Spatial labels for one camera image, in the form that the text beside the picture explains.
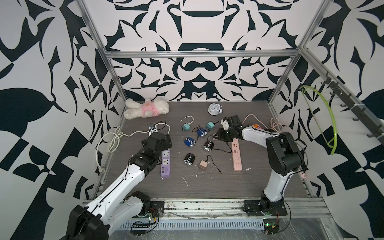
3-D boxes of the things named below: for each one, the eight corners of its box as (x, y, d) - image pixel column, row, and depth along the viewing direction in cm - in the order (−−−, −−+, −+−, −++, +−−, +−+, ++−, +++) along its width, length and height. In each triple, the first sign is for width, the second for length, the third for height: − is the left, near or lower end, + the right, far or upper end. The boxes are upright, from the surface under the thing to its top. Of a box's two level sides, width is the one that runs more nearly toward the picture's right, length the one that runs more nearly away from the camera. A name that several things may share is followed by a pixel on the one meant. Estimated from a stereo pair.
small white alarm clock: (208, 115, 113) (209, 112, 110) (207, 106, 119) (208, 103, 116) (222, 115, 113) (222, 112, 110) (220, 106, 119) (221, 103, 116)
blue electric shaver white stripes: (183, 143, 99) (183, 141, 97) (187, 138, 101) (187, 136, 99) (192, 148, 97) (192, 146, 95) (196, 142, 99) (196, 140, 97)
